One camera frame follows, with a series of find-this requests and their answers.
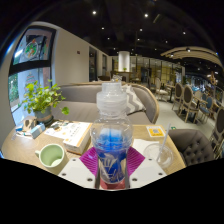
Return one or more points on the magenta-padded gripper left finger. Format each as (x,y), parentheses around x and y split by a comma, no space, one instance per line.
(75,171)

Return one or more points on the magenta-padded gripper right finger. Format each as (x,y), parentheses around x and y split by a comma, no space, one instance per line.
(148,171)

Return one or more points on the clear bottle with blue label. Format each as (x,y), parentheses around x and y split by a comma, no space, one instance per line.
(111,140)

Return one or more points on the clear plastic cup with straw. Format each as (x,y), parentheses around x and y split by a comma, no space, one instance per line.
(165,160)

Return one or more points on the white paper napkin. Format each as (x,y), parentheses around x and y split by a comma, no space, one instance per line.
(141,145)

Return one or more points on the pale green ceramic mug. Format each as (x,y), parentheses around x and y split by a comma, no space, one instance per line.
(51,155)

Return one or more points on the white book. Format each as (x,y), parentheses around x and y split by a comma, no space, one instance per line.
(75,133)

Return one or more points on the yellow card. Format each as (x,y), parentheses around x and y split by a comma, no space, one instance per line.
(155,131)

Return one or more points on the grey tufted chair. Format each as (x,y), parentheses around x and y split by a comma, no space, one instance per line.
(193,146)

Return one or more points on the light blue tissue box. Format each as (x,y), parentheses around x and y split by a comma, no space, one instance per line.
(37,130)

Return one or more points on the brown card stand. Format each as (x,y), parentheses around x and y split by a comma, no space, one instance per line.
(29,124)

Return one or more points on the small blue white box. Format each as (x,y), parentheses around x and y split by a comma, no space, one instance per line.
(19,128)

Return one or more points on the grey white chevron pillow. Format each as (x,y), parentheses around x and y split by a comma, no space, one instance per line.
(135,101)

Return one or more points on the grey curved sofa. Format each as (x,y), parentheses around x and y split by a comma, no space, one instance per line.
(80,100)

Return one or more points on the green potted plant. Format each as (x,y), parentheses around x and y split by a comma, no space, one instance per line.
(40,98)

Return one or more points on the group of dining chairs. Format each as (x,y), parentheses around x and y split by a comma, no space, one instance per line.
(187,95)

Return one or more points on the white round pillar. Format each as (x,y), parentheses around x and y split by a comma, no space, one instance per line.
(124,61)

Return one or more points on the window with painted decorations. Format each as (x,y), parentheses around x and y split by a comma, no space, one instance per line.
(30,66)

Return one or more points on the group of ceiling lights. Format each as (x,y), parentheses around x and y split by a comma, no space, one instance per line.
(94,12)

